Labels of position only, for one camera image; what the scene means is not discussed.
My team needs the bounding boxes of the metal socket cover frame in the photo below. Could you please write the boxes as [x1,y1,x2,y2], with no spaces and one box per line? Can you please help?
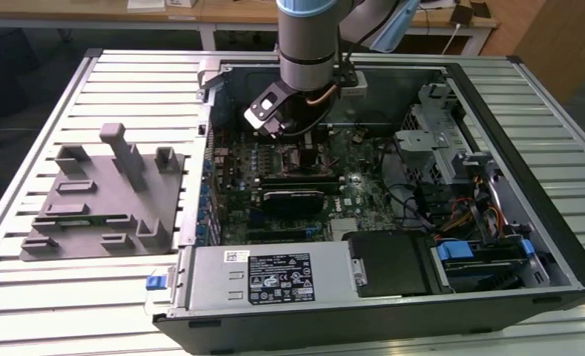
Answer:
[323,140,353,170]

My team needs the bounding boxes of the CPU socket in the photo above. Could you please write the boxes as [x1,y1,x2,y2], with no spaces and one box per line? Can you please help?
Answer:
[281,146,334,177]

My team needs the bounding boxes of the black graphics card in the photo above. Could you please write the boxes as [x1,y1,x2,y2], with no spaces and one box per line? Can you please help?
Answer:
[261,189,327,218]

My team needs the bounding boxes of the silver perforated drive cage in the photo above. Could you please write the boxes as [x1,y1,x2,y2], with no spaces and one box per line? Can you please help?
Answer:
[393,83,489,186]

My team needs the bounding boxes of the green motherboard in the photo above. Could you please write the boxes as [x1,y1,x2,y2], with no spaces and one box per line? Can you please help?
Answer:
[207,125,411,248]

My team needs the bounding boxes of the silver finned heat sink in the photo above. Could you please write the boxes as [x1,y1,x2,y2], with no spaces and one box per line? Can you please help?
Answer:
[331,218,361,233]

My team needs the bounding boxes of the wooden desk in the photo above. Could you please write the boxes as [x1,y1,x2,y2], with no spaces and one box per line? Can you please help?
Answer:
[0,0,502,55]

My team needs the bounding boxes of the black plastic shroud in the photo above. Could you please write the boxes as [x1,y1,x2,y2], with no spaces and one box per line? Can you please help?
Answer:
[346,230,454,298]

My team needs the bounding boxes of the grey parts rack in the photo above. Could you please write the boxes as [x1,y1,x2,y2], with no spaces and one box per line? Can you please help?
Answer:
[18,122,187,263]

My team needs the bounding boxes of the silver power supply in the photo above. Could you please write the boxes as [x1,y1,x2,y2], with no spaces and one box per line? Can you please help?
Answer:
[167,243,367,316]

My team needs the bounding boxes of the blue disk carrier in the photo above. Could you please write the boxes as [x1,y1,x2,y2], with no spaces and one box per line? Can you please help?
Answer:
[433,240,475,268]

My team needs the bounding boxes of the green RAM stick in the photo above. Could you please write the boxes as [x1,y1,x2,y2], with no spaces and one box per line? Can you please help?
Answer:
[36,214,128,227]

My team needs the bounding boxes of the wooden cabinet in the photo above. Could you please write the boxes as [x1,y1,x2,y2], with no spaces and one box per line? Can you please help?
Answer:
[479,0,585,108]

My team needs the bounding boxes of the black open PC case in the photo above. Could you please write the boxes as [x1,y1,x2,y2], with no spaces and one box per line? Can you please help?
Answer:
[151,55,585,352]

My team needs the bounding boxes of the white charger cable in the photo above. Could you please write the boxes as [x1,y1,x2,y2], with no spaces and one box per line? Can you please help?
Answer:
[442,21,465,55]

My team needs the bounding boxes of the orange yellow wire bundle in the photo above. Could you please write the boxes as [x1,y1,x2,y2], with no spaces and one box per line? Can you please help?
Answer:
[433,177,504,240]

